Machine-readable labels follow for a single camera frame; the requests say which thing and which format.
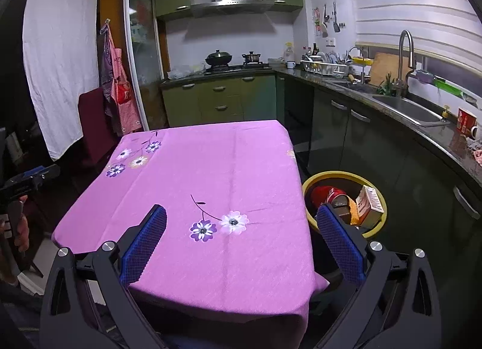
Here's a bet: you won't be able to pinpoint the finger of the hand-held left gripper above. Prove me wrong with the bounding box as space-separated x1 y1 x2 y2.
4 164 61 193

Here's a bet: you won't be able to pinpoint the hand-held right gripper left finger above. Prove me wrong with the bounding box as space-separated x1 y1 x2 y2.
39 204 168 349

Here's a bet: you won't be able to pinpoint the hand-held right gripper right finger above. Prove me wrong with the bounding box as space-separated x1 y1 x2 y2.
315 204 442 349

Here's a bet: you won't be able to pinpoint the dark brown square box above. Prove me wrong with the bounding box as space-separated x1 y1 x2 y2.
331 198 351 218

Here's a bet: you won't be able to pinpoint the pink drink carton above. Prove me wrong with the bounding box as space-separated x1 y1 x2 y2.
355 185 385 229

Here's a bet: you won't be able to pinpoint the red soda can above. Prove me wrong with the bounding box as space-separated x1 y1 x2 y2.
311 185 348 210

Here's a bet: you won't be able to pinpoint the yellow-rimmed black trash bin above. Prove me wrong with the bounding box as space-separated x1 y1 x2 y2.
302 171 388 238

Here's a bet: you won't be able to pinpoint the person's left hand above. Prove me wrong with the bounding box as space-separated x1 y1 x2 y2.
11 194 31 253

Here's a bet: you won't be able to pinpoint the maroon chair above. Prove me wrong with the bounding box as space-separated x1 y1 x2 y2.
78 87 121 174

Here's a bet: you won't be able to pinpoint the dark base cabinets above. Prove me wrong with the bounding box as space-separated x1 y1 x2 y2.
275 74 482 319

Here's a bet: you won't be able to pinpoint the pink floral tablecloth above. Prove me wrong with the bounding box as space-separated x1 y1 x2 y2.
51 120 330 342

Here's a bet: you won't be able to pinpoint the white hanging sheet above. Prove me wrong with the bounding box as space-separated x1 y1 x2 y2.
23 0 100 161

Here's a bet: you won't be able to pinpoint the pink checked apron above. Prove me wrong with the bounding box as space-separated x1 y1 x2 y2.
99 19 143 135

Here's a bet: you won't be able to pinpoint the steel sink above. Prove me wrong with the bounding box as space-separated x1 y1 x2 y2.
373 95 443 127

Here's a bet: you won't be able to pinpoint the pink dish cloth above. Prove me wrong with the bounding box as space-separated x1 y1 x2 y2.
466 138 482 166

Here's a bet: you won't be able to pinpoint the green base cabinets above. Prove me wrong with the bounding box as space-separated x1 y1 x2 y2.
160 74 277 127

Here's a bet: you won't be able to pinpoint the glass sliding door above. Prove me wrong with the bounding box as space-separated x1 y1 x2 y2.
124 0 168 131

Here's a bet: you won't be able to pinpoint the red mug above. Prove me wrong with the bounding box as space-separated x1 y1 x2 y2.
457 107 479 138

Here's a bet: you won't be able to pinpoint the clear plastic bag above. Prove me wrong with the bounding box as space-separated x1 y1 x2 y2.
167 64 206 80

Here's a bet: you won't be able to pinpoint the dish rack with dishes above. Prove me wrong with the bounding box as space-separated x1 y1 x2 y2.
300 51 352 78

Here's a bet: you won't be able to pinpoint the wooden cutting board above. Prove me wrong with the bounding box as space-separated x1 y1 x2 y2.
369 52 409 88

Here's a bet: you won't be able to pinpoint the green plastic strip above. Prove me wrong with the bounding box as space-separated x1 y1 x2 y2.
435 78 473 97

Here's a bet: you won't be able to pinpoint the black gas stove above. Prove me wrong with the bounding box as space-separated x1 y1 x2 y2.
203 63 272 73

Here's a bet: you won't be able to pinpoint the black wok with lid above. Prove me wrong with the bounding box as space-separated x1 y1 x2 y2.
204 49 233 67

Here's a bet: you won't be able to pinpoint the steel kitchen faucet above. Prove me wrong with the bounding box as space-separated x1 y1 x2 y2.
393 30 417 98

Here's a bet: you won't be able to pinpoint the hanging kitchen utensils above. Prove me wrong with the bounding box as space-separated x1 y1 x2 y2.
322 2 341 33

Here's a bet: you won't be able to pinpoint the white window blind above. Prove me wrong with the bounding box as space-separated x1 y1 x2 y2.
346 0 482 74

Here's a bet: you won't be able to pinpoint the red wall decoration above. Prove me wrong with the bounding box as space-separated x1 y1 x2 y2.
312 6 324 37

